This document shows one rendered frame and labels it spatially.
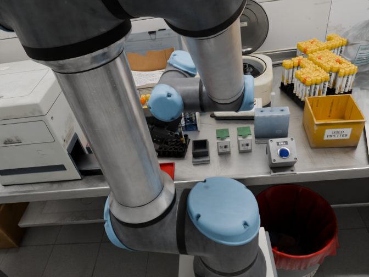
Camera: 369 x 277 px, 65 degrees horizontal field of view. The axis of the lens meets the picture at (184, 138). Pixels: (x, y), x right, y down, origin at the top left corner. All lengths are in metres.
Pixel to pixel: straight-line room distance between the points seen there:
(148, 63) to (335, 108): 0.76
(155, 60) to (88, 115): 0.98
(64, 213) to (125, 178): 1.38
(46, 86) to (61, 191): 0.32
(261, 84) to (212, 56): 0.66
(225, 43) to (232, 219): 0.26
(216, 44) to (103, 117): 0.16
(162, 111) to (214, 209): 0.24
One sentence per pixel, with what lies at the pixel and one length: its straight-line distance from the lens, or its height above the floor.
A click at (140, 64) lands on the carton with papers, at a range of 1.33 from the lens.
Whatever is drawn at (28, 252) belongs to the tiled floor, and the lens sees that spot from 2.12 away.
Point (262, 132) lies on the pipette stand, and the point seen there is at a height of 0.91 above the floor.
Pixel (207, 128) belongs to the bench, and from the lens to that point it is 1.03.
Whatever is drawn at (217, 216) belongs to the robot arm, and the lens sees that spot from 0.47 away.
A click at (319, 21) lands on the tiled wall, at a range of 1.41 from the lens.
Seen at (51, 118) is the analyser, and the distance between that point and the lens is 0.86.
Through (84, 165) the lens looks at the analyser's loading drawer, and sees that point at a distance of 0.97.
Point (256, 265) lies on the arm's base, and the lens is 0.61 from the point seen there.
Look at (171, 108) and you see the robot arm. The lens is 0.60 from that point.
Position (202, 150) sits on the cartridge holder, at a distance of 0.93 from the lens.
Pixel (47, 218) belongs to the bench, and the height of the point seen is 0.27.
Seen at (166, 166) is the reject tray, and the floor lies 0.88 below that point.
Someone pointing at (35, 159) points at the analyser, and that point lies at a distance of 0.97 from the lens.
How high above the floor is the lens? 1.52
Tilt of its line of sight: 40 degrees down
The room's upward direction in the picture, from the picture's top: 11 degrees counter-clockwise
